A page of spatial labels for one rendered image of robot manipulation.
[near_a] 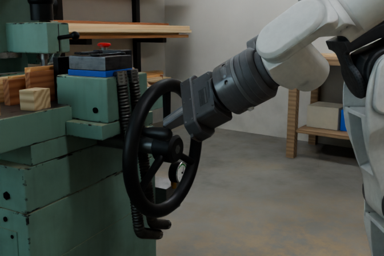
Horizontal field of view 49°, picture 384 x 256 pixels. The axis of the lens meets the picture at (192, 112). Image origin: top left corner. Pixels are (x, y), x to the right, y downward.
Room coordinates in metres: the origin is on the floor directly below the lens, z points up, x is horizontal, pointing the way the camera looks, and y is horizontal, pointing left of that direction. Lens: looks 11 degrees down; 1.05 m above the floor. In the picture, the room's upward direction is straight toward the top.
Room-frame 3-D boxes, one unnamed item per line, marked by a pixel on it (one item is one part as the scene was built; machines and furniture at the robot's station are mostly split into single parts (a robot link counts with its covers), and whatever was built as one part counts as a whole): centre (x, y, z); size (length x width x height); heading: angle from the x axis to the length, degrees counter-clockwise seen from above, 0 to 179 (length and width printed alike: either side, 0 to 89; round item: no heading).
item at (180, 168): (1.15, 0.04, 0.65); 0.06 x 0.04 x 0.08; 152
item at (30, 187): (1.07, 0.46, 0.76); 0.57 x 0.45 x 0.09; 62
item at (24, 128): (0.95, 0.27, 0.87); 0.61 x 0.30 x 0.06; 152
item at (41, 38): (1.03, 0.37, 1.03); 0.14 x 0.07 x 0.09; 62
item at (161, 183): (1.18, 0.10, 0.58); 0.12 x 0.08 x 0.08; 62
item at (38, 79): (0.96, 0.28, 0.93); 0.23 x 0.01 x 0.07; 152
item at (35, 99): (0.82, 0.31, 0.92); 0.05 x 0.04 x 0.04; 158
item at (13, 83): (0.95, 0.32, 0.93); 0.22 x 0.02 x 0.05; 152
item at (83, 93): (0.91, 0.19, 0.91); 0.15 x 0.14 x 0.09; 152
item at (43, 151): (0.99, 0.30, 0.82); 0.40 x 0.21 x 0.04; 152
